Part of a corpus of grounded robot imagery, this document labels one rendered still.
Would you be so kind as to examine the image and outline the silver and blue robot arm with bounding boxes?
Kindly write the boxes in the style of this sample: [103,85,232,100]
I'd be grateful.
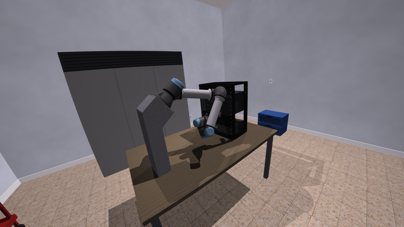
[154,78,227,139]

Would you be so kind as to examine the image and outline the black server rack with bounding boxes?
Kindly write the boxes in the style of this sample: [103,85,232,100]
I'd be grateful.
[199,81,248,141]

